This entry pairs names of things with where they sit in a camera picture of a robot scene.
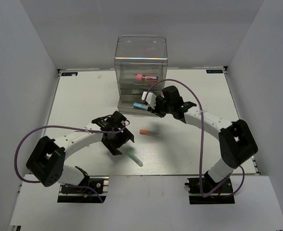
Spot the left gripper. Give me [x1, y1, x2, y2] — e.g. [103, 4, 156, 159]
[103, 126, 134, 155]

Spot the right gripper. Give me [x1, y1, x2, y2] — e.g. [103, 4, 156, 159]
[148, 96, 174, 118]

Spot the green capped highlighter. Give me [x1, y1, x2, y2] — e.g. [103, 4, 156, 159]
[126, 147, 143, 167]

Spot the orange capped highlighter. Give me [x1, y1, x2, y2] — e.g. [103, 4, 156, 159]
[139, 129, 158, 136]

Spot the blue capped highlighter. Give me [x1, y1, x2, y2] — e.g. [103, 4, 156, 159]
[133, 103, 148, 111]

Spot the clear drawer organizer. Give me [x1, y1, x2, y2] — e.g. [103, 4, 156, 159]
[114, 35, 168, 115]

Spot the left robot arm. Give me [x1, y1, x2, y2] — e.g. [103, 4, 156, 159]
[26, 111, 134, 192]

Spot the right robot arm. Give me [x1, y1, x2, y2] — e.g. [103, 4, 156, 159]
[141, 86, 258, 192]

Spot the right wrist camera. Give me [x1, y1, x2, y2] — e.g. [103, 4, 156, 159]
[141, 91, 157, 109]

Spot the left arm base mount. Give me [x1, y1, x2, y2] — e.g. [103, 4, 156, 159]
[57, 176, 109, 204]

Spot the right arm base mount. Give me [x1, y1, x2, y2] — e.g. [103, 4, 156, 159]
[184, 177, 236, 205]

